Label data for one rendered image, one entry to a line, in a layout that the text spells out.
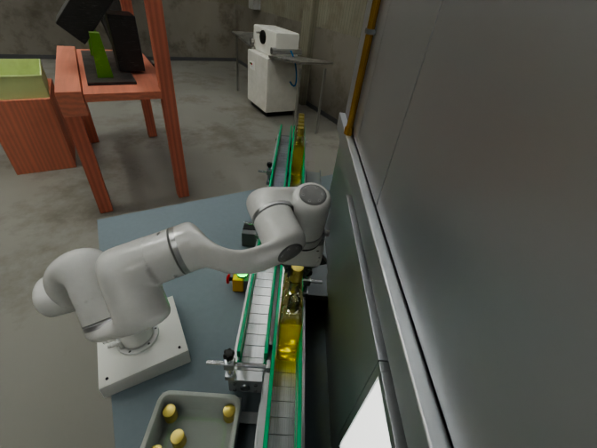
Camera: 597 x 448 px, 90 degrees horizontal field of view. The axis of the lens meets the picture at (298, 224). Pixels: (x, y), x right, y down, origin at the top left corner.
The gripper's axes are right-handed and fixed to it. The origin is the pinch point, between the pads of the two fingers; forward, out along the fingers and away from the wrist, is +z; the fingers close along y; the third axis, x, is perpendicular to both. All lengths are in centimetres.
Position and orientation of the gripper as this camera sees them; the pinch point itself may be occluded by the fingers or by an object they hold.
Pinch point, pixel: (297, 269)
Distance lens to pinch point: 77.7
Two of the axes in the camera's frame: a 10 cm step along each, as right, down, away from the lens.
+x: -0.3, 8.0, -6.0
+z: -1.0, 6.0, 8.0
